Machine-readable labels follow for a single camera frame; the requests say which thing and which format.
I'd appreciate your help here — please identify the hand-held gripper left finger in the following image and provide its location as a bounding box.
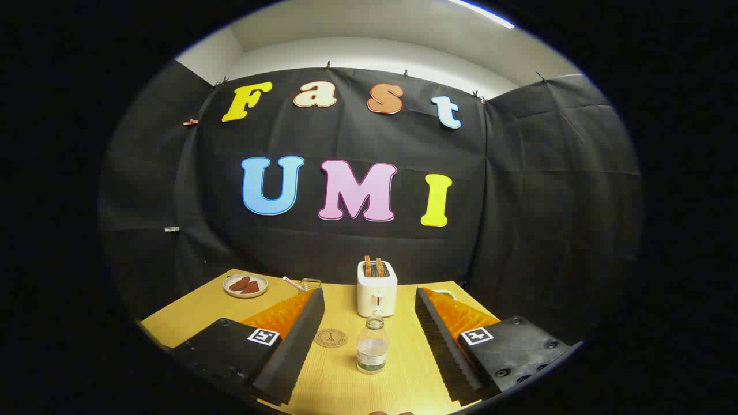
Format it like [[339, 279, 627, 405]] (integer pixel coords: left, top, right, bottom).
[[169, 288, 326, 406]]

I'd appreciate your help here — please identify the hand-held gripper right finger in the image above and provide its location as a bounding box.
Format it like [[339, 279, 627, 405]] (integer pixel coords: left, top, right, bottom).
[[414, 286, 577, 406]]

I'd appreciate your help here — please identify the round wooden coaster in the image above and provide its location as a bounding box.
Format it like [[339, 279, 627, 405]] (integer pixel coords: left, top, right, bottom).
[[314, 327, 348, 348]]

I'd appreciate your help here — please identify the clear plastic juice bottle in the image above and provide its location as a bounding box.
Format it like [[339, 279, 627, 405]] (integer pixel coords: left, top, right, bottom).
[[356, 311, 390, 375]]

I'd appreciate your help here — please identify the white round plate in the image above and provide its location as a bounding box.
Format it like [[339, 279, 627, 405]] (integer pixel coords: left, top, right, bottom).
[[223, 273, 269, 299]]

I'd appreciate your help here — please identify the white toaster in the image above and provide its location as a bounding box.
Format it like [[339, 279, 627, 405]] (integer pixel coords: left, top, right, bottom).
[[357, 261, 398, 318]]

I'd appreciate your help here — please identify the wooden table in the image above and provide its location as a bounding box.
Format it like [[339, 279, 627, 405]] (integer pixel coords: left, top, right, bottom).
[[140, 268, 502, 415]]

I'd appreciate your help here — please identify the black backdrop cloth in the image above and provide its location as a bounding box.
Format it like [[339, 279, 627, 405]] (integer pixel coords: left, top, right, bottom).
[[98, 59, 643, 346]]

